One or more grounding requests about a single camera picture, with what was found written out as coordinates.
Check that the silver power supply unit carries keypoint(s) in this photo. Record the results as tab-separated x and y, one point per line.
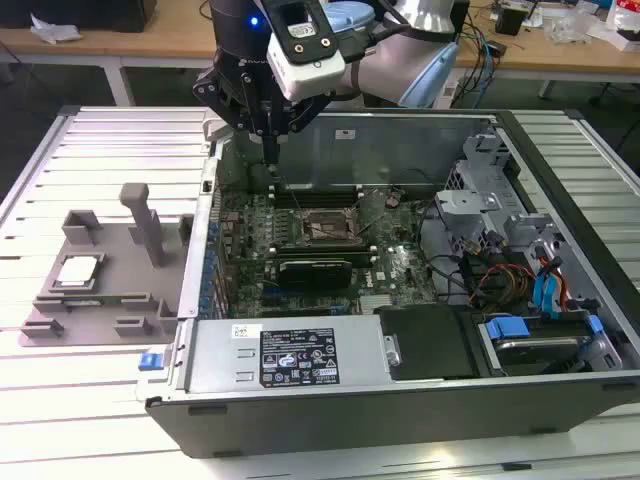
225	350

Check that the round coin battery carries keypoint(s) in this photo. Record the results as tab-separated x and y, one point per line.
392	200

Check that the black graphics card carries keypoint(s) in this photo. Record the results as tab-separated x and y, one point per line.
315	275

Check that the hard disk in blue carrier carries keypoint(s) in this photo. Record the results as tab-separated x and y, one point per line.
535	350

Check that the long wooden desk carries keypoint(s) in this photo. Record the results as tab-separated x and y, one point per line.
150	42

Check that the silver drive cage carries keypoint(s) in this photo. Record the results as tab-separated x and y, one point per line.
465	202

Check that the small black cube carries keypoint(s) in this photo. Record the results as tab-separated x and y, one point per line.
510	20

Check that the black plastic shroud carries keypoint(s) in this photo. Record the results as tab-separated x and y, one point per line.
425	340

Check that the clear plastic bags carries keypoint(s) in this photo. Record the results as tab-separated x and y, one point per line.
575	22

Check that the black RAM slot bank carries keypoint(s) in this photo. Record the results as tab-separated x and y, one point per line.
320	195
350	250

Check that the crumpled white paper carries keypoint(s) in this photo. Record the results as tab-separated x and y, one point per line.
55	30

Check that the silver CPU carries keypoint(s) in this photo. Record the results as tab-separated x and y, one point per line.
76	272

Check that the large black box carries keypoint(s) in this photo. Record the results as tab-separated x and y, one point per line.
75	12

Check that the white case sticker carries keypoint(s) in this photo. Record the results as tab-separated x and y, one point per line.
345	135

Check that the silver metal bracket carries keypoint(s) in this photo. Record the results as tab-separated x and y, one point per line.
480	165

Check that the green RAM stick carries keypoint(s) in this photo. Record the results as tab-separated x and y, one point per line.
95	301

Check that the black PC case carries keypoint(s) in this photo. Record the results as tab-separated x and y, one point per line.
350	425

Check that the silver chipset heatsink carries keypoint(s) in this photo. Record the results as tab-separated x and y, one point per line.
377	302

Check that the black round motherboard part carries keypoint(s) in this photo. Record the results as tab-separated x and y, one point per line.
256	177

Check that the green motherboard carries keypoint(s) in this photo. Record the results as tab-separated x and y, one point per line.
400	270

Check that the small flat black device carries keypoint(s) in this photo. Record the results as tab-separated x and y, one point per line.
497	48

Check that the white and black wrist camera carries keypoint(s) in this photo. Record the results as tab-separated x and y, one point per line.
305	75

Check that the grey parts rack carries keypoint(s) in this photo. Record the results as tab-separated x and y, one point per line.
100	320

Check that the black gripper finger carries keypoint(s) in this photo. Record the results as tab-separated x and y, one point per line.
305	112
220	90

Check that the white and red packet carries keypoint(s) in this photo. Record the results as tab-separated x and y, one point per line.
625	15

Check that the CPU socket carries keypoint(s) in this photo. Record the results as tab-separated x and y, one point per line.
325	227

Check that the blue case latch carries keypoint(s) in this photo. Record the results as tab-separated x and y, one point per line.
150	361

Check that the thin metal locking lever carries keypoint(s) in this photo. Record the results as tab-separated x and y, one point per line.
372	227

